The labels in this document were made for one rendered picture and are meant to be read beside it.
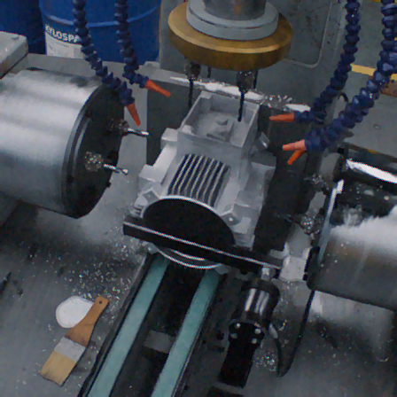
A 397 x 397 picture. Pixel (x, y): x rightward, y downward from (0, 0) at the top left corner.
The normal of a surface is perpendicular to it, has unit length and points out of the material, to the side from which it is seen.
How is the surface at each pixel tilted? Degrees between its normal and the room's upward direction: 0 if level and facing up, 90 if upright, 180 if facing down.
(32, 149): 55
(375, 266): 69
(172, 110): 90
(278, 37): 0
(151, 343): 0
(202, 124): 0
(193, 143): 90
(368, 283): 88
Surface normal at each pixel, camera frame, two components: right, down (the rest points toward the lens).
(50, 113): -0.09, -0.30
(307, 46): -0.31, 0.66
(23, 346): 0.07, -0.70
